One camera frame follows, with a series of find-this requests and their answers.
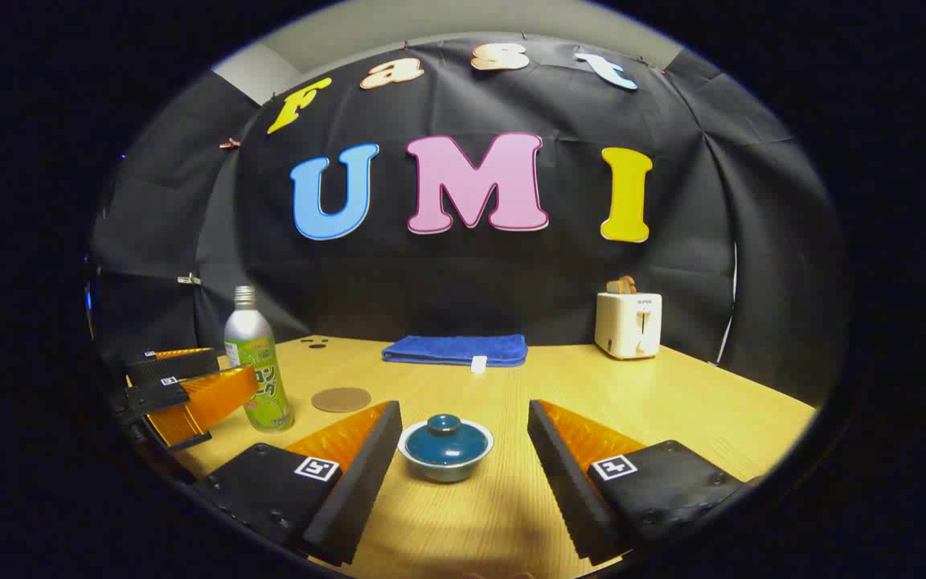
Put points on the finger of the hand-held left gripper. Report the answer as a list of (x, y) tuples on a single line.
[(153, 396), (178, 366)]

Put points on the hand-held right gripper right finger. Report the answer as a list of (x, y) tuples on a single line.
[(563, 482)]

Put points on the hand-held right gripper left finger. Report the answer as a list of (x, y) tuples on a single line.
[(362, 482)]

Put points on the silver green label water bottle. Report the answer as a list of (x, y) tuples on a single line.
[(254, 338)]

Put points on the round brown coaster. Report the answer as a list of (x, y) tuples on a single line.
[(341, 400)]

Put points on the dark teal teacup lid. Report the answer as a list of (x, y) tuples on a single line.
[(447, 446)]

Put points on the silver clip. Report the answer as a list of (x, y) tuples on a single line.
[(188, 280)]

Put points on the folded blue towel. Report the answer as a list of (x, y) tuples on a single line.
[(455, 350)]

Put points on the cream white toaster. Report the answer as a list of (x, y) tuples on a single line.
[(628, 330)]

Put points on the toast bread slice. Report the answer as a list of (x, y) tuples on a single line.
[(622, 285)]

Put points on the black backdrop cloth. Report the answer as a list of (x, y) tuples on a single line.
[(511, 281)]

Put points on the copper clip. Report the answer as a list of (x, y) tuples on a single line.
[(230, 144)]

